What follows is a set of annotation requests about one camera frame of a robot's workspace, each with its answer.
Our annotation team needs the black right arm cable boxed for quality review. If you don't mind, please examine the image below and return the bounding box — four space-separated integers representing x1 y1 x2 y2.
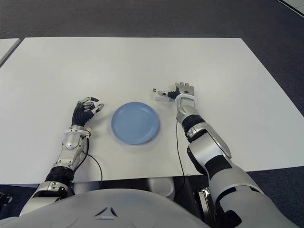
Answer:
175 118 187 203

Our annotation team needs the white wall charger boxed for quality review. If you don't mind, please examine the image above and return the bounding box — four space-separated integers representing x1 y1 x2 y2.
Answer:
152 87 171 103

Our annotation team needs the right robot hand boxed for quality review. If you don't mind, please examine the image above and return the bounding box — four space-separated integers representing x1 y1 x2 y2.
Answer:
158 82 196 99

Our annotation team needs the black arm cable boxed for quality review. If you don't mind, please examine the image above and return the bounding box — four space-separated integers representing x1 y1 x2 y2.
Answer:
82 135 104 190
175 118 187 203

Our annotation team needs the white curved floor object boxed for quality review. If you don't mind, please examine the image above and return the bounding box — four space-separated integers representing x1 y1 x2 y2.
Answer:
277 0 304 8

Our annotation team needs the silver metal buckle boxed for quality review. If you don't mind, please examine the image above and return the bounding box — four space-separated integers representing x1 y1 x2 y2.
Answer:
197 188 211 223

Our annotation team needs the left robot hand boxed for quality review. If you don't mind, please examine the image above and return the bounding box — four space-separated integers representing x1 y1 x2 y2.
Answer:
72 96 105 127

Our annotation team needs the grey robot torso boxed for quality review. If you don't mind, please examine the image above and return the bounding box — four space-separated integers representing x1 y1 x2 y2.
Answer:
0 189 211 228

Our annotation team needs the black floor device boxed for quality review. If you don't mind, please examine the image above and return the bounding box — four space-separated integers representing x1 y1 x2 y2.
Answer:
0 191 13 206

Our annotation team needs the blue round plate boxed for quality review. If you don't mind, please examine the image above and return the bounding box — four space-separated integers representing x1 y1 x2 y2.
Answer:
111 101 161 146

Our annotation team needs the white side table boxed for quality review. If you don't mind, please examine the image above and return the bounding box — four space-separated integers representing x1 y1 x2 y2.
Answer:
0 38 21 67

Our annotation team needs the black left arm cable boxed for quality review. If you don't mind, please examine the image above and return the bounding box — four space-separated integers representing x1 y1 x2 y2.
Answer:
82 135 104 190

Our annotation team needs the white robot leg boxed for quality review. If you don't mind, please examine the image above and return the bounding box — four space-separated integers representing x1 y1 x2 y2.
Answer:
146 177 175 198

